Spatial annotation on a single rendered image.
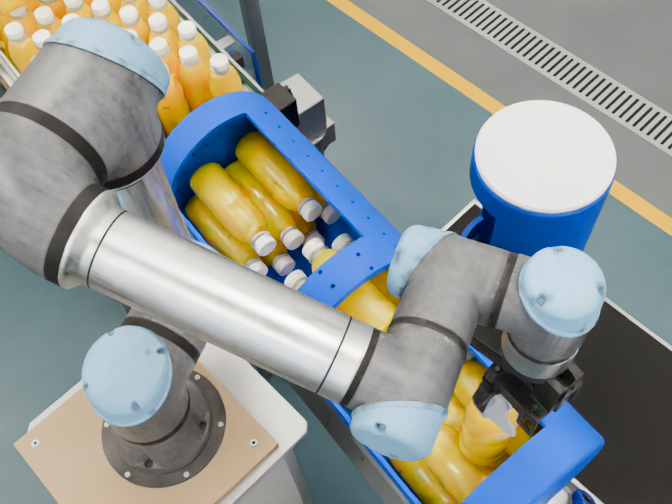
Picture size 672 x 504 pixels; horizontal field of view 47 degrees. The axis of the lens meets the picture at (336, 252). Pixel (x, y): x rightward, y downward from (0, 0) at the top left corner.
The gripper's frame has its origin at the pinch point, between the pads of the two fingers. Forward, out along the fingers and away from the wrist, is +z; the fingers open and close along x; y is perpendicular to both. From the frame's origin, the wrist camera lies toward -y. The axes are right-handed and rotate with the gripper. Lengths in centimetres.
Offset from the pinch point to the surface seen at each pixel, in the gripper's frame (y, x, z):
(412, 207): -92, 71, 134
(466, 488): 3.7, -6.3, 20.5
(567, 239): -23, 48, 42
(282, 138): -61, 8, 13
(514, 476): 7.6, -2.3, 11.1
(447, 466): -0.4, -6.2, 20.6
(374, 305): -25.6, 0.5, 14.6
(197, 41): -104, 15, 27
